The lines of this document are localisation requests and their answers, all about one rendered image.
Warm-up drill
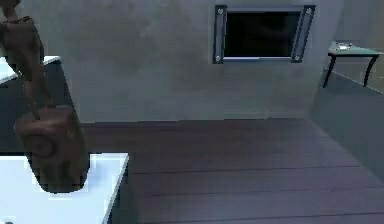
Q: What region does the brown wooden sculpture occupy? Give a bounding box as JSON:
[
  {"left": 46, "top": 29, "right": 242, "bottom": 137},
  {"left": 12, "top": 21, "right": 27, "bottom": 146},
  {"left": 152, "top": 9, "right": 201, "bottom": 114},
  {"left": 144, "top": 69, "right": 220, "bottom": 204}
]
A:
[{"left": 0, "top": 0, "right": 91, "bottom": 194}]

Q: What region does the green table with black legs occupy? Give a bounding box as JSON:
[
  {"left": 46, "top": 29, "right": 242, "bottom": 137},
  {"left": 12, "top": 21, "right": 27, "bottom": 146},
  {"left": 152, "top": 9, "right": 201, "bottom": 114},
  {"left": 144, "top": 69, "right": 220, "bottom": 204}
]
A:
[{"left": 322, "top": 40, "right": 384, "bottom": 89}]

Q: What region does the black wall television set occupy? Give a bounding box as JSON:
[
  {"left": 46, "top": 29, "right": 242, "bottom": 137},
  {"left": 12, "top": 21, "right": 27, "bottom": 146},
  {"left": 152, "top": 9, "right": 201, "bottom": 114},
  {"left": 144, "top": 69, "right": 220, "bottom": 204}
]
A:
[{"left": 212, "top": 4, "right": 317, "bottom": 65}]

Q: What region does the white table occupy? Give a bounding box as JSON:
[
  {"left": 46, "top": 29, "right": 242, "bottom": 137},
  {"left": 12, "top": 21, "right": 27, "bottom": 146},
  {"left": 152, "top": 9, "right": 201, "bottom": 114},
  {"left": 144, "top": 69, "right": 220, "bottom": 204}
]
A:
[{"left": 0, "top": 152, "right": 130, "bottom": 224}]

